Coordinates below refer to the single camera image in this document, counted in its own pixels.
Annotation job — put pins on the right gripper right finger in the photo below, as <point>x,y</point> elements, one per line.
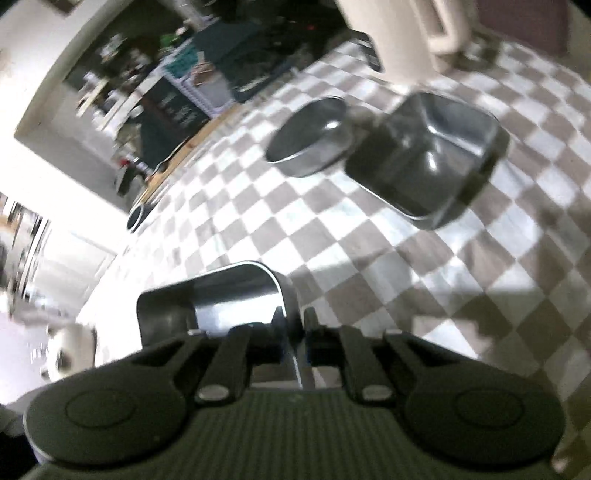
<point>346,349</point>

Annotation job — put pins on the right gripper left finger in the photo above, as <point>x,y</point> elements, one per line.
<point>249,354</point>

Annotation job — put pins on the small rectangular steel tray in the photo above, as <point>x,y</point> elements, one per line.
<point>246,292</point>

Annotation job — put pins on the large rectangular steel tray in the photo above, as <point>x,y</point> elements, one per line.
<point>425,154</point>

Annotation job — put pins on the round steel bowl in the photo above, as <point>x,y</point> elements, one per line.
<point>312,139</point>

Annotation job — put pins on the cat shaped ceramic dish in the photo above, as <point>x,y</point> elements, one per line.
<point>70,350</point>

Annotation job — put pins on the checkered tablecloth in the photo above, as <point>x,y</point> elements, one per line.
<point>506,281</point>

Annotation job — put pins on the grey trash bin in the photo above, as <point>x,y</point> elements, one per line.
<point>137,215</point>

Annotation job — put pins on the black have a nice day sign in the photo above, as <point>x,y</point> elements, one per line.
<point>170,114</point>

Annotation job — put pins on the white storage crate with sign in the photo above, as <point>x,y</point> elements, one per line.
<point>197,79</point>

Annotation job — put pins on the beige electric kettle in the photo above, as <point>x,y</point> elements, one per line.
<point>407,42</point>

